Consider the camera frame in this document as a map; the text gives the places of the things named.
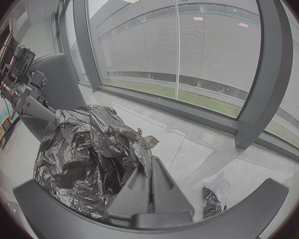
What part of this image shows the clear printed wrapper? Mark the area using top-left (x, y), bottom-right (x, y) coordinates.
top-left (209, 171), bottom-right (230, 208)

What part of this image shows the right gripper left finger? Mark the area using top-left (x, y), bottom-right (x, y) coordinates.
top-left (102, 167), bottom-right (151, 223)

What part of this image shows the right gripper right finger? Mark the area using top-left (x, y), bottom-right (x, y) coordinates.
top-left (150, 157), bottom-right (195, 220)

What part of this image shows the black plastic bag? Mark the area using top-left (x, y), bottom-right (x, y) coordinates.
top-left (33, 104), bottom-right (160, 220)

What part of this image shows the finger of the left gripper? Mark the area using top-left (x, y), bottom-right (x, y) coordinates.
top-left (24, 96), bottom-right (57, 121)

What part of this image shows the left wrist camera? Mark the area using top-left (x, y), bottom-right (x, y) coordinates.
top-left (29, 70), bottom-right (47, 89)

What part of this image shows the window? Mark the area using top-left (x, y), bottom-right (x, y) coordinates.
top-left (52, 0), bottom-right (299, 164)

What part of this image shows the dark grey round chair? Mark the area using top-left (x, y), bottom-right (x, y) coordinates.
top-left (19, 53), bottom-right (85, 144)

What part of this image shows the crumpled black plastic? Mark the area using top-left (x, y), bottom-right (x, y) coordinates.
top-left (202, 186), bottom-right (228, 218)

